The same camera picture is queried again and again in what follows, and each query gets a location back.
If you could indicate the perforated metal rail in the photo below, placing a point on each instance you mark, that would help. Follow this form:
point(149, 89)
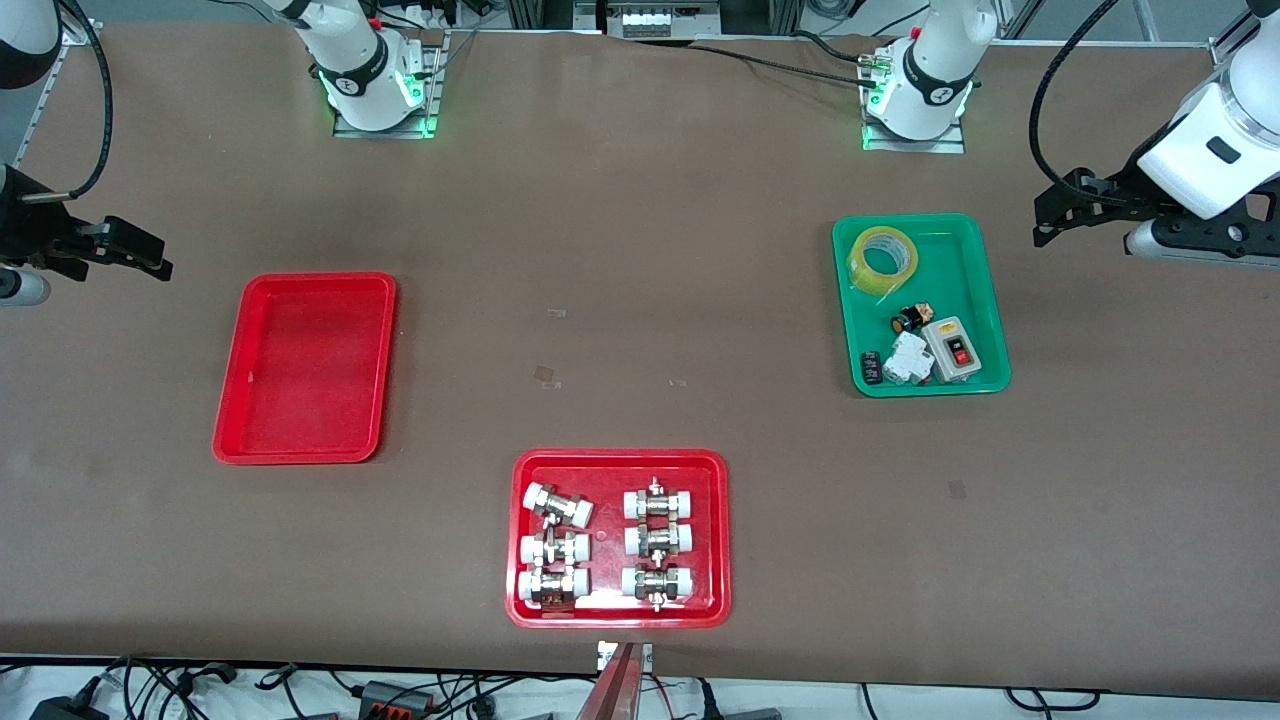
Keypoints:
point(48, 105)

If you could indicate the black power adapter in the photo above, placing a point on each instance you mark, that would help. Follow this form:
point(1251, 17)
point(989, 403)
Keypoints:
point(65, 708)

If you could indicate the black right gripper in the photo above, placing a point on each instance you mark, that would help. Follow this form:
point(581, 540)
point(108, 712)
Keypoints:
point(22, 222)

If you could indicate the white power strip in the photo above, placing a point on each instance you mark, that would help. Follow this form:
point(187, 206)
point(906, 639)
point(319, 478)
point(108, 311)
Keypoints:
point(655, 22)

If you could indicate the black round orange button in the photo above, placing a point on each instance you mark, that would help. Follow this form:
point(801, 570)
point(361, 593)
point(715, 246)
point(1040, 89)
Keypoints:
point(908, 320)

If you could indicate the brass valve white caps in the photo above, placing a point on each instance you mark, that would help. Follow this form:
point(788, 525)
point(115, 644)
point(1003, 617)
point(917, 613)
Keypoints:
point(555, 549)
point(658, 501)
point(553, 586)
point(558, 505)
point(657, 583)
point(658, 540)

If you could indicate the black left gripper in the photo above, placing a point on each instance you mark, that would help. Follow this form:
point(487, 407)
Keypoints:
point(1122, 193)

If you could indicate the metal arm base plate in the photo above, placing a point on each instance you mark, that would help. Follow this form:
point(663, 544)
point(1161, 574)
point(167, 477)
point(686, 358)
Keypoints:
point(950, 143)
point(432, 90)

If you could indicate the aluminium corner bracket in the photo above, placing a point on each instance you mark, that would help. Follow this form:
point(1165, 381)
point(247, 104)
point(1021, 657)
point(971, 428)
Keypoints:
point(1225, 52)
point(88, 35)

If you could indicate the red plastic tray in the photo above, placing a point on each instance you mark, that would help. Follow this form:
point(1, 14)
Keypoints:
point(608, 535)
point(300, 370)

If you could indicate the white label plate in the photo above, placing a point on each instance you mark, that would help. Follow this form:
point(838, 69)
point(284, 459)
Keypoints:
point(603, 655)

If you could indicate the white circuit breaker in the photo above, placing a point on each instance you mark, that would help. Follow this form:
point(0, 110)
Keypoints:
point(908, 360)

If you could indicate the yellow packing tape roll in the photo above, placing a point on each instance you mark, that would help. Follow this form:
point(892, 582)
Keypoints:
point(858, 270)

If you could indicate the green plastic tray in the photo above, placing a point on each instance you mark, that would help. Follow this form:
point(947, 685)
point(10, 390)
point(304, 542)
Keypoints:
point(950, 260)

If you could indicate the grey adapter orange clips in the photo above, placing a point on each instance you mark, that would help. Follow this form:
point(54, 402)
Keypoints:
point(395, 697)

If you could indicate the red metal post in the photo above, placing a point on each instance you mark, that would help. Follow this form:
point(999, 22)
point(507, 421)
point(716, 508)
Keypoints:
point(612, 690)

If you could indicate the grey switch box red button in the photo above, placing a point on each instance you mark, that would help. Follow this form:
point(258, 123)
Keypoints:
point(955, 350)

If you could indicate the small black component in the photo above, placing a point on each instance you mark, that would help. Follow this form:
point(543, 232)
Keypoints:
point(871, 366)

